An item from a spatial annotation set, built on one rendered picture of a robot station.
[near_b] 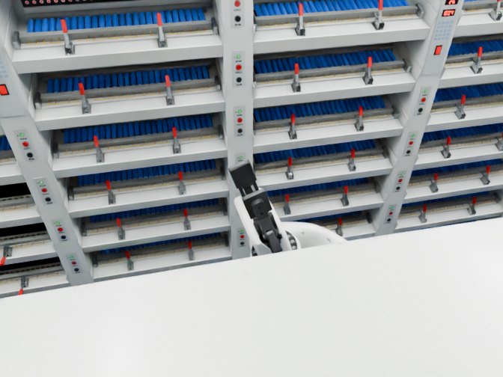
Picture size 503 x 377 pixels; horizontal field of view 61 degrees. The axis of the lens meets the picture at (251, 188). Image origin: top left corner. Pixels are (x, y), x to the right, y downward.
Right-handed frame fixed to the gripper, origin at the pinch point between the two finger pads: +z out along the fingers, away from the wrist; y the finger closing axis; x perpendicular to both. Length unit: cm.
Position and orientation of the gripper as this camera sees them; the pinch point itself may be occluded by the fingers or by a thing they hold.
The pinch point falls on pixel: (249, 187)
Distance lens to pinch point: 57.2
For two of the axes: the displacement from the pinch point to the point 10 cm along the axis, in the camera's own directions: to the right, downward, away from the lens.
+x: 9.1, -4.1, 0.4
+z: -2.6, -6.5, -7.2
